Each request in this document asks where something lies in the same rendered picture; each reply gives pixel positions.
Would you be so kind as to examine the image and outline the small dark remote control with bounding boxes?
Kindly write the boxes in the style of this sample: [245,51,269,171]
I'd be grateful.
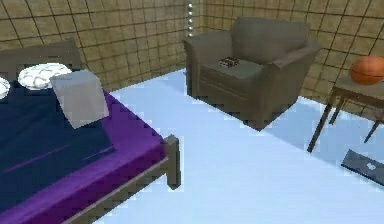
[218,56,241,69]

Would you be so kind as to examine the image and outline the grey-brown armchair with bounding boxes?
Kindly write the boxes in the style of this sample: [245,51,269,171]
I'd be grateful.
[183,16,322,132]

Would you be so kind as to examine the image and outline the dark blue blanket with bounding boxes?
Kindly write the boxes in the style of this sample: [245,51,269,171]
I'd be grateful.
[0,80,117,212]

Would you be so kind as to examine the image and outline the white round pillow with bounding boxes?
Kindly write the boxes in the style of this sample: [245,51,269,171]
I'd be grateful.
[0,77,12,100]
[17,62,73,91]

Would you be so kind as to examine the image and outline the brown wooden side table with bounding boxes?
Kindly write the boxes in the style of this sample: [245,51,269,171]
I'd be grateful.
[306,76,384,154]

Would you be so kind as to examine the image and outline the orange basketball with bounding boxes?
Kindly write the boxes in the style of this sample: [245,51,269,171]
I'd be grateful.
[348,55,384,86]

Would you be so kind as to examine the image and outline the dark grey flat laptop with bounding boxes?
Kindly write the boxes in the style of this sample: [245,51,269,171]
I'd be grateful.
[340,148,384,187]

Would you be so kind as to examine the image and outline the purple bed with wooden frame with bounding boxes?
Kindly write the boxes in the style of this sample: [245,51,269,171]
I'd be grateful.
[0,39,183,224]

